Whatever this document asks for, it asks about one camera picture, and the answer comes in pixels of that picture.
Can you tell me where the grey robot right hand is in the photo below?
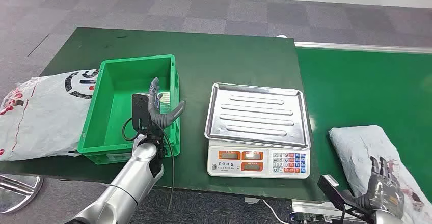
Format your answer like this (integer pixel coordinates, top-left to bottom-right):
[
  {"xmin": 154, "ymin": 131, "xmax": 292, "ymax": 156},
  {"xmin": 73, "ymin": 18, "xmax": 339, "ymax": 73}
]
[{"xmin": 350, "ymin": 156, "xmax": 406, "ymax": 218}]

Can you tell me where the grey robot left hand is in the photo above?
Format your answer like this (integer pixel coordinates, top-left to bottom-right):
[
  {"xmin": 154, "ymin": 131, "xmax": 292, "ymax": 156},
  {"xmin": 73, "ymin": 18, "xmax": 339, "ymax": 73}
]
[{"xmin": 147, "ymin": 77, "xmax": 187, "ymax": 130}]

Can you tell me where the grey parcel with red print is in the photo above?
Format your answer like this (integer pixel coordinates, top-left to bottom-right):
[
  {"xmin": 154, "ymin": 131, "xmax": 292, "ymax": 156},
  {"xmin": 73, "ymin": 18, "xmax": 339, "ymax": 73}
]
[{"xmin": 329, "ymin": 125, "xmax": 432, "ymax": 224}]

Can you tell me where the green conveyor belt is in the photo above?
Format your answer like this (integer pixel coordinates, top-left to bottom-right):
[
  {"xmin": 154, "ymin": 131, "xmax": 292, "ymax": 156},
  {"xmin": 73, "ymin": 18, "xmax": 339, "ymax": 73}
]
[{"xmin": 295, "ymin": 47, "xmax": 432, "ymax": 213}]

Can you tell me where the green plastic crate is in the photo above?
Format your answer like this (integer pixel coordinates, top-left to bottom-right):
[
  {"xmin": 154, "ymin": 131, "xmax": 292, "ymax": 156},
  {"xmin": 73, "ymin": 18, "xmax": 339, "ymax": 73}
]
[{"xmin": 77, "ymin": 54, "xmax": 181, "ymax": 165}]

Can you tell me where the green circuit board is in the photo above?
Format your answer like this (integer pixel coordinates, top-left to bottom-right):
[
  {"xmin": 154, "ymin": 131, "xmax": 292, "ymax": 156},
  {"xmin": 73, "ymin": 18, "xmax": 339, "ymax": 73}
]
[{"xmin": 290, "ymin": 211, "xmax": 338, "ymax": 224}]

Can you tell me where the white electronic scale body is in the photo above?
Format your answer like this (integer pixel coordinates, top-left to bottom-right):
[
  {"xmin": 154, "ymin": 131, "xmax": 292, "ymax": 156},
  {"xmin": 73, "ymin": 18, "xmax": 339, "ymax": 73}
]
[{"xmin": 206, "ymin": 138, "xmax": 310, "ymax": 179}]

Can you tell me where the steel scale tray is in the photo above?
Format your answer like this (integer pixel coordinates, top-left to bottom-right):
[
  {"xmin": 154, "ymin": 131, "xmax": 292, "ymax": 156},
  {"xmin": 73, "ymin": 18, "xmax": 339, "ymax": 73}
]
[{"xmin": 204, "ymin": 82, "xmax": 312, "ymax": 150}]

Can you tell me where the large white printed bag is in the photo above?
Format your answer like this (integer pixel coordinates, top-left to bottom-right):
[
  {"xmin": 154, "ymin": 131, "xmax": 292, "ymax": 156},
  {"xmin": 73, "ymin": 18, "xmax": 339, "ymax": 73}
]
[{"xmin": 0, "ymin": 69, "xmax": 100, "ymax": 162}]

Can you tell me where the chrome chair base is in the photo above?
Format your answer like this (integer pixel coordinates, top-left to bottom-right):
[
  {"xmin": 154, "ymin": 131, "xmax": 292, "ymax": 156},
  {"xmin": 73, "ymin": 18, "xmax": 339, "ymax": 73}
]
[{"xmin": 0, "ymin": 173, "xmax": 44, "ymax": 215}]

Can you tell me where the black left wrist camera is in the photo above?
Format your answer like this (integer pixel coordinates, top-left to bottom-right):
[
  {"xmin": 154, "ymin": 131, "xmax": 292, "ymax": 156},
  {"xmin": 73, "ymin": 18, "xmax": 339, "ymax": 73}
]
[{"xmin": 131, "ymin": 93, "xmax": 151, "ymax": 131}]

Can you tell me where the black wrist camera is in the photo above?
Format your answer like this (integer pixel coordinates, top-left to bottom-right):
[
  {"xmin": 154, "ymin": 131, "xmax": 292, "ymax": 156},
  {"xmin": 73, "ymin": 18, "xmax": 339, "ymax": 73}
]
[
  {"xmin": 131, "ymin": 93, "xmax": 151, "ymax": 131},
  {"xmin": 317, "ymin": 174, "xmax": 352, "ymax": 213}
]

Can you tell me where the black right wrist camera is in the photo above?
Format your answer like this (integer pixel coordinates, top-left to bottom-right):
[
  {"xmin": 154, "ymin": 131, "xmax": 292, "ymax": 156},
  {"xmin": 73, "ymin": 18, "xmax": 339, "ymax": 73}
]
[{"xmin": 317, "ymin": 174, "xmax": 352, "ymax": 213}]

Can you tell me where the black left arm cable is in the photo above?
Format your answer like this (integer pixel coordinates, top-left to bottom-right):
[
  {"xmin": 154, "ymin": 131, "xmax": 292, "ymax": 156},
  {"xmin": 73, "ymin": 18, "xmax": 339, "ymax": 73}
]
[{"xmin": 122, "ymin": 117, "xmax": 175, "ymax": 215}]

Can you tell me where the aluminium conveyor side rail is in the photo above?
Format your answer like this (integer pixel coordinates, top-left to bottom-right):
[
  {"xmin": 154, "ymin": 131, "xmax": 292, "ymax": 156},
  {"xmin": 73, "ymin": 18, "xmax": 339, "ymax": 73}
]
[
  {"xmin": 294, "ymin": 41, "xmax": 432, "ymax": 54},
  {"xmin": 291, "ymin": 199, "xmax": 368, "ymax": 224}
]

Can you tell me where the white power cable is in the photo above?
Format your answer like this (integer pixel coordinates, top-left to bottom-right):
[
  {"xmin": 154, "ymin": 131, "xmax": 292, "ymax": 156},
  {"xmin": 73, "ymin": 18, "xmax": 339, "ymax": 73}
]
[{"xmin": 261, "ymin": 199, "xmax": 289, "ymax": 224}]

